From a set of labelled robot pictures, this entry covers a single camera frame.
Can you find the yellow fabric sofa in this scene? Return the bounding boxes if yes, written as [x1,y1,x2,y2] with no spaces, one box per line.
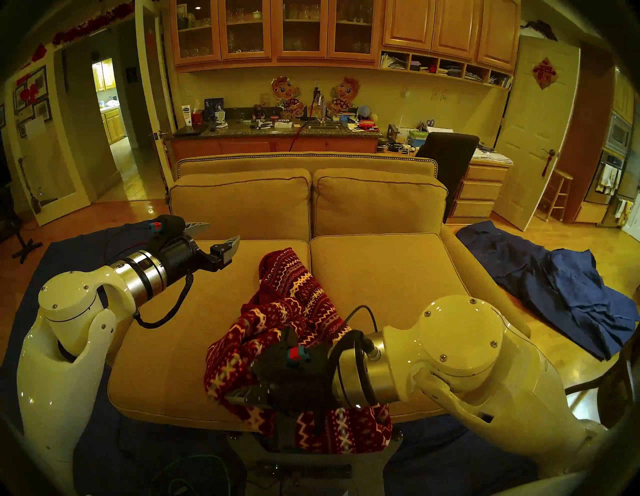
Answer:
[107,151,532,433]

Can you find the wooden desk with drawers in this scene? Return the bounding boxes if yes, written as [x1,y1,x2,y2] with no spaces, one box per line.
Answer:
[446,156,512,225]

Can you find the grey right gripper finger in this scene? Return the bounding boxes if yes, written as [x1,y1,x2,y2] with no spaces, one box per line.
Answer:
[224,385,275,408]

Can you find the large navy floor cloth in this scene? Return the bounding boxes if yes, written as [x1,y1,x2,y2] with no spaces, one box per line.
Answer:
[0,216,558,496]

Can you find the glass-door wooden wall cabinet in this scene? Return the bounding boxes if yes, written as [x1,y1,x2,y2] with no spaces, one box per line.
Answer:
[169,0,383,73]

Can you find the large black picture frame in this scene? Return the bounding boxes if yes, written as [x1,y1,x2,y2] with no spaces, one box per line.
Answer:
[14,65,50,115]

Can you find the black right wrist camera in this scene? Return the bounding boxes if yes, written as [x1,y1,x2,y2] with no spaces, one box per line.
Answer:
[280,326,312,368]

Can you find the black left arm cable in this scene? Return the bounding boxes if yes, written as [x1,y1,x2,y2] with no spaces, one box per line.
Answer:
[132,272,195,329]

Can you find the wooden cubby shelf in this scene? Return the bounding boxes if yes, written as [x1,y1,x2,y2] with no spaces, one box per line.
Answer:
[378,49,515,90]

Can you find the dark plant decoration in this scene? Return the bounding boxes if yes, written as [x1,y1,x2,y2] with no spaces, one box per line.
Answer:
[521,19,558,42]

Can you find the red patterned knit blanket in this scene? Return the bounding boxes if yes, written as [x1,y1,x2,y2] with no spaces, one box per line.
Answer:
[203,247,393,455]

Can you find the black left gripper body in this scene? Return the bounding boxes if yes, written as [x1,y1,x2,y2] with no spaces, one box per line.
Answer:
[160,235,223,288]

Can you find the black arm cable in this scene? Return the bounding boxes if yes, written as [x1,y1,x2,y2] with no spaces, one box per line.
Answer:
[132,272,195,329]
[327,305,381,407]

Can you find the black floor stand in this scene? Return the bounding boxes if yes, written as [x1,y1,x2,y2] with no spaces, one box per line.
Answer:
[0,187,45,265]

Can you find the stack of papers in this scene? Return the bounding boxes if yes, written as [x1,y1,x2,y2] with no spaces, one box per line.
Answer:
[472,146,515,166]

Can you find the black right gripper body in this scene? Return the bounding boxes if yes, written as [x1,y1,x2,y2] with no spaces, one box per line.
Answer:
[250,345,338,416]

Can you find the yellow-lit kitchen base cabinet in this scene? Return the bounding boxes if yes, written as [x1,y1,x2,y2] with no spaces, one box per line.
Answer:
[102,107,127,146]

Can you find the tall wooden oven cabinet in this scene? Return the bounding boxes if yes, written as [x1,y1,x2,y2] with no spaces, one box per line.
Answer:
[557,47,618,225]

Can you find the dark wooden chair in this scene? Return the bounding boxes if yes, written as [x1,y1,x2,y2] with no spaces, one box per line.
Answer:
[565,340,640,427]

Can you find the black office chair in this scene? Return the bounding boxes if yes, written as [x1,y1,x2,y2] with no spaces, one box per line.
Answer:
[416,132,481,223]

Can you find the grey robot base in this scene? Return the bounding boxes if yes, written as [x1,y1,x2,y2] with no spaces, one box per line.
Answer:
[227,427,403,496]

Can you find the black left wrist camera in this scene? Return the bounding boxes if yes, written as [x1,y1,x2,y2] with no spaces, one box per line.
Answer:
[150,214,187,241]

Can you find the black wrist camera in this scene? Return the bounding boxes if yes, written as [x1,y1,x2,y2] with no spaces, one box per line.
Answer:
[150,214,187,241]
[280,326,312,368]

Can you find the yellow sofa seat cushion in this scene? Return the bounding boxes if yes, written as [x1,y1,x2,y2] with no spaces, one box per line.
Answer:
[309,232,515,428]
[107,239,321,432]

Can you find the green cable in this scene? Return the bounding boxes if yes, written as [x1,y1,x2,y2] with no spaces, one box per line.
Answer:
[150,454,232,496]

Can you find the yellow sofa back cushion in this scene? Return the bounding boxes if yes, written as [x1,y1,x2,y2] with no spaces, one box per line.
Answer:
[312,168,448,238]
[169,168,313,243]

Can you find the stainless wall oven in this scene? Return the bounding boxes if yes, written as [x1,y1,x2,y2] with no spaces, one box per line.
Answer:
[585,111,635,206]

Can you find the white hanging towel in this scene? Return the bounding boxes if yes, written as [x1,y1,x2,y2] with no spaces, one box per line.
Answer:
[596,162,621,196]

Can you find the red diamond door ornament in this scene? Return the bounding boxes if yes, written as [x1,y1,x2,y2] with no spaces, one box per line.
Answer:
[531,57,559,91]

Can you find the cartoon animal wall decoration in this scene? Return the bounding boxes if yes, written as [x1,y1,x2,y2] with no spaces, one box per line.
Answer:
[327,77,361,117]
[271,76,306,119]

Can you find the small wooden stool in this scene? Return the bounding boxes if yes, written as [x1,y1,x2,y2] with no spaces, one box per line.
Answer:
[539,169,574,223]

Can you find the red garland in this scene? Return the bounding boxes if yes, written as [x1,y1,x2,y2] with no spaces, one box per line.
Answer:
[52,2,136,47]

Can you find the white mirrored door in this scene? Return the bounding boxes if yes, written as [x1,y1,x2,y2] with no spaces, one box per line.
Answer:
[5,50,92,227]

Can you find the dark-topped wooden counter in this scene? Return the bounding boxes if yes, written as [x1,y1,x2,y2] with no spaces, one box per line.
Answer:
[170,122,383,161]

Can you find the crumpled blue blanket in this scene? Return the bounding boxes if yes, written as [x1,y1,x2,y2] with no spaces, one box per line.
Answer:
[456,221,640,362]

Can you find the plain white open door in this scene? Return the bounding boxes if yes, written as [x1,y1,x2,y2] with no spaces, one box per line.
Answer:
[135,0,177,188]

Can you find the white door with ornament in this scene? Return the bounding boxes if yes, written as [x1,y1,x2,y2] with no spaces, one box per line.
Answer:
[494,35,582,232]

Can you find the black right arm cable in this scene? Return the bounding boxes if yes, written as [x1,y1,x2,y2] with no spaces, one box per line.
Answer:
[327,305,381,407]

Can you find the solid wooden wall cabinet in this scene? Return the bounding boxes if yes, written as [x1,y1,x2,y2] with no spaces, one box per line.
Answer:
[382,0,522,73]

